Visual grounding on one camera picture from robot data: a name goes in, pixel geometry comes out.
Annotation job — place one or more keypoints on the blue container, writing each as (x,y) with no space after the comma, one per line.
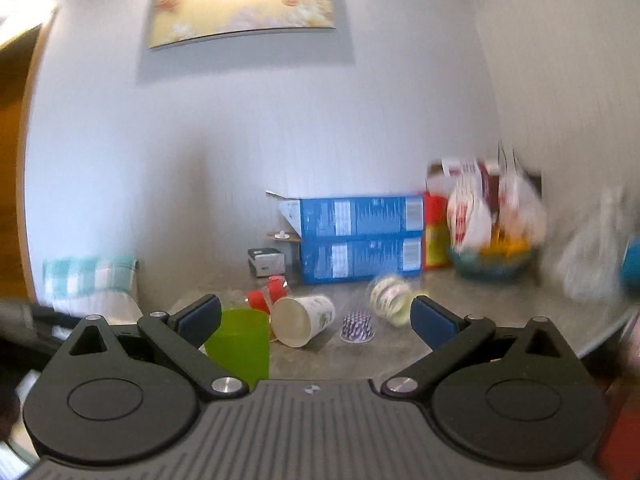
(631,264)

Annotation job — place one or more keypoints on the patterned glass jar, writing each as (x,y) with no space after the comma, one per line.
(391,296)

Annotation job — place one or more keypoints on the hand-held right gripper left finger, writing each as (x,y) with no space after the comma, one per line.
(201,316)

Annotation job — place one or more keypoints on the small grey box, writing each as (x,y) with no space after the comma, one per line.
(266,261)

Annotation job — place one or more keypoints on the red seat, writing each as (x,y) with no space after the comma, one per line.
(622,435)

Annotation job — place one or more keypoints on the checked teal cloth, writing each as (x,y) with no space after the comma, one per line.
(87,275)

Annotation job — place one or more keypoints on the green plastic cup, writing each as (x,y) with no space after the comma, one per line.
(240,345)

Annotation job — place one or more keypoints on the white paper cup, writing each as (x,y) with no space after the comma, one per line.
(299,319)

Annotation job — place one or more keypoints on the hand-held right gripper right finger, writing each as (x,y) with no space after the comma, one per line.
(429,318)

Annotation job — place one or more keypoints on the blue cardboard box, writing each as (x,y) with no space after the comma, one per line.
(360,260)
(360,215)

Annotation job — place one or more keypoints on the wall picture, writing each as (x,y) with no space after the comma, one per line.
(240,0)

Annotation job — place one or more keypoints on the white red printed bag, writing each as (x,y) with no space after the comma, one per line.
(467,220)

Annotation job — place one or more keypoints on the red carton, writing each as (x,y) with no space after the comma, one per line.
(489,185)

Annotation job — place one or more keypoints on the orange fruits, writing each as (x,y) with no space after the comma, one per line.
(505,246)

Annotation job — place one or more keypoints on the clear plastic bag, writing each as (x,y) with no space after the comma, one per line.
(590,255)

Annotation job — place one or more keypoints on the teal bowl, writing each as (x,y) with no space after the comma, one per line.
(492,266)

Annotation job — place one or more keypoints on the red plastic cup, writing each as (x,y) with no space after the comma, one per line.
(261,297)

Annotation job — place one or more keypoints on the wooden door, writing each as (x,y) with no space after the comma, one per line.
(12,160)

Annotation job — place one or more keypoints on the red yellow packet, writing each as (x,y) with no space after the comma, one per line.
(436,232)

